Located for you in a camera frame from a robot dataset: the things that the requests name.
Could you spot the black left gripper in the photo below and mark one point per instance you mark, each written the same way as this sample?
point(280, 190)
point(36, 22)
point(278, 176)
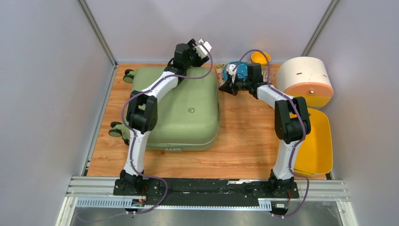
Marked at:
point(201, 61)

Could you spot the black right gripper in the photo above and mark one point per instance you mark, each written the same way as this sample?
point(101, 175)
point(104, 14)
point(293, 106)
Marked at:
point(230, 88)

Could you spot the green hard-shell suitcase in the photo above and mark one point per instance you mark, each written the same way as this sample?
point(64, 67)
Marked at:
point(189, 115)

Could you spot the yellow plastic basin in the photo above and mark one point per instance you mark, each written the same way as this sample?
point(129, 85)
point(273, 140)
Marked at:
point(315, 156)

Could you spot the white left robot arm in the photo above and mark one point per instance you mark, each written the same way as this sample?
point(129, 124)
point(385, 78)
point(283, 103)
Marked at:
point(140, 112)

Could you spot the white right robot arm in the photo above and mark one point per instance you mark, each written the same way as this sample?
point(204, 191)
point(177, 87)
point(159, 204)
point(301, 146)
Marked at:
point(291, 121)

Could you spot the floral placemat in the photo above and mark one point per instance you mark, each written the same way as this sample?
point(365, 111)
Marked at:
point(219, 68)

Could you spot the blue polka dot plate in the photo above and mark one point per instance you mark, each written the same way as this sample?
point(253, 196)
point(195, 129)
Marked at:
point(241, 70)

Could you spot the clear drinking glass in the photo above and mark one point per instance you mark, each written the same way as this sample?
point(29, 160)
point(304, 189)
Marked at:
point(268, 74)

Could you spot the small yellow bowl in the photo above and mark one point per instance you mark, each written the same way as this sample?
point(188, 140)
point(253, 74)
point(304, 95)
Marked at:
point(262, 58)

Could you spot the white and orange drawer cabinet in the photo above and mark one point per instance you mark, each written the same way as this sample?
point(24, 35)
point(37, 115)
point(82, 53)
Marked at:
point(305, 77)

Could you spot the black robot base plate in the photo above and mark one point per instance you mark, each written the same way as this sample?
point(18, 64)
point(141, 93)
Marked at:
point(204, 192)

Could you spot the aluminium frame rail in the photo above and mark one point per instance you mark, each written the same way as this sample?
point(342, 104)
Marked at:
point(98, 192)

